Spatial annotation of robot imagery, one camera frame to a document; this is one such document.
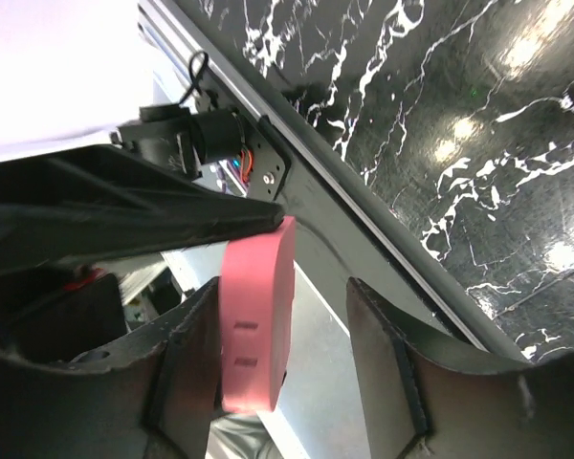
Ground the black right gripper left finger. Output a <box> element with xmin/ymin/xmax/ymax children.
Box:
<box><xmin>0</xmin><ymin>279</ymin><xmax>220</xmax><ymax>458</ymax></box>

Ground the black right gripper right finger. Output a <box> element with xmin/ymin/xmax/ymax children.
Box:
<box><xmin>346</xmin><ymin>278</ymin><xmax>574</xmax><ymax>458</ymax></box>

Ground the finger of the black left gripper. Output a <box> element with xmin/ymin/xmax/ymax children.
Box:
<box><xmin>0</xmin><ymin>145</ymin><xmax>285</xmax><ymax>275</ymax></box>

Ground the pink square socket adapter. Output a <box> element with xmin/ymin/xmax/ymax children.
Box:
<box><xmin>218</xmin><ymin>216</ymin><xmax>297</xmax><ymax>413</ymax></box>

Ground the black right arm base joint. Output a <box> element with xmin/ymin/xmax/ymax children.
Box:
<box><xmin>111</xmin><ymin>104</ymin><xmax>291</xmax><ymax>201</ymax></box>

